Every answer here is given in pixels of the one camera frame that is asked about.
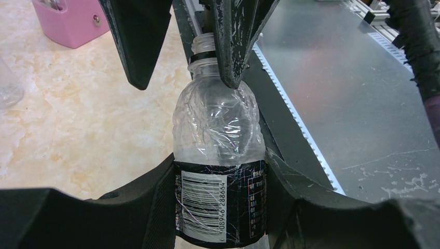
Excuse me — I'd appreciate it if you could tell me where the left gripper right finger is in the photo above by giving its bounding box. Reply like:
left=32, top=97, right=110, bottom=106
left=266, top=149, right=439, bottom=248

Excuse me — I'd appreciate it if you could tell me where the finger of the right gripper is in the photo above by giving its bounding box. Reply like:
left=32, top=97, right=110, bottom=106
left=210, top=0, right=279, bottom=89
left=99, top=0, right=172, bottom=90

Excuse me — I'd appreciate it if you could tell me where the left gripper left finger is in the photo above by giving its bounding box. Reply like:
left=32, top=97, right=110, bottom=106
left=1, top=155, right=175, bottom=248

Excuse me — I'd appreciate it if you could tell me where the small clear bottle black cap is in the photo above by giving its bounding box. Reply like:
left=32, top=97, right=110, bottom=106
left=173, top=33, right=268, bottom=248

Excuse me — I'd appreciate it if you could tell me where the clear plastic bottle blue label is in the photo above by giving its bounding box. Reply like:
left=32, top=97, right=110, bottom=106
left=1, top=58, right=24, bottom=109

